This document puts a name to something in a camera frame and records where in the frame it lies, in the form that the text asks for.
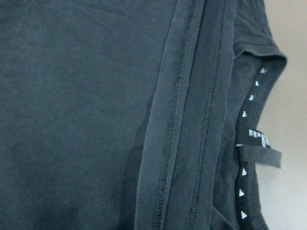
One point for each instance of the black graphic t-shirt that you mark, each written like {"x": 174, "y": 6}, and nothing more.
{"x": 134, "y": 114}

